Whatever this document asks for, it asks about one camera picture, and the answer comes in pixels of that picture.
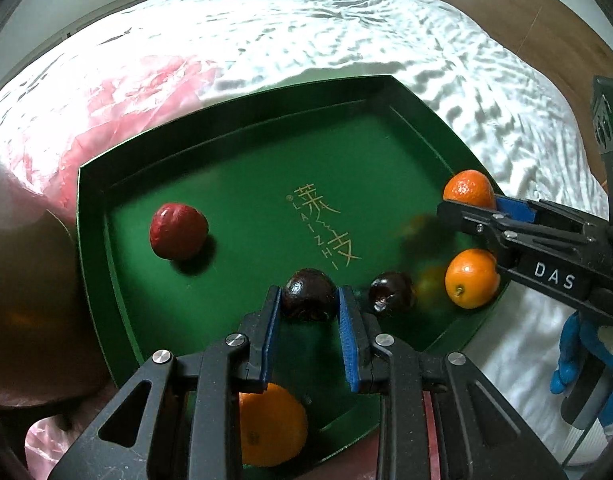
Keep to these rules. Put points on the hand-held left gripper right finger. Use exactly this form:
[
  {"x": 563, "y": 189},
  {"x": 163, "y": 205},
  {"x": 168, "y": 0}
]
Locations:
[{"x": 349, "y": 340}]

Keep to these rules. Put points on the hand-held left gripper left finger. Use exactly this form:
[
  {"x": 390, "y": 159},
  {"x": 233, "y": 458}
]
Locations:
[{"x": 270, "y": 330}]

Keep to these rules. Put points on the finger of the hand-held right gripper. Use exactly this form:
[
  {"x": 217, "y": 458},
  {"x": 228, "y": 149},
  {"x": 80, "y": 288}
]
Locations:
[
  {"x": 466, "y": 212},
  {"x": 516, "y": 208}
]

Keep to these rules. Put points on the small orange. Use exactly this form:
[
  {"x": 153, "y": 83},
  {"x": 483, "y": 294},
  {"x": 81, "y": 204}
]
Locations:
[
  {"x": 469, "y": 280},
  {"x": 466, "y": 187}
]

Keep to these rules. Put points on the dark purple plum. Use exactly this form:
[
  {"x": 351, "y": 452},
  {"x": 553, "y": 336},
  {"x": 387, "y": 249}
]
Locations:
[
  {"x": 309, "y": 292},
  {"x": 392, "y": 290}
]

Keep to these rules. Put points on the large orange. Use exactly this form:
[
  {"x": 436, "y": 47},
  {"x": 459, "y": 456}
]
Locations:
[{"x": 276, "y": 425}]

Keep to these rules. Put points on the red plum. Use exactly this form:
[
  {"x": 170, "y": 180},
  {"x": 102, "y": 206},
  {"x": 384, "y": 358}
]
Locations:
[{"x": 179, "y": 231}]

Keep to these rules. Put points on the green rectangular tray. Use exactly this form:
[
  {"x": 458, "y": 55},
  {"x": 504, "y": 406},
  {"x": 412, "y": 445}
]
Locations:
[{"x": 236, "y": 160}]

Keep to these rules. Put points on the person's right hand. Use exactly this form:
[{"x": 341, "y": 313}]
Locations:
[{"x": 568, "y": 360}]

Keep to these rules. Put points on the black and bronze electric kettle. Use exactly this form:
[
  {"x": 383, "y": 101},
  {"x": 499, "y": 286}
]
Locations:
[{"x": 31, "y": 310}]

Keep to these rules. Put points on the pink plastic sheet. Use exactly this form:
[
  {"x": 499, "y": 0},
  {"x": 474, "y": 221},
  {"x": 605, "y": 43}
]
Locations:
[{"x": 136, "y": 85}]

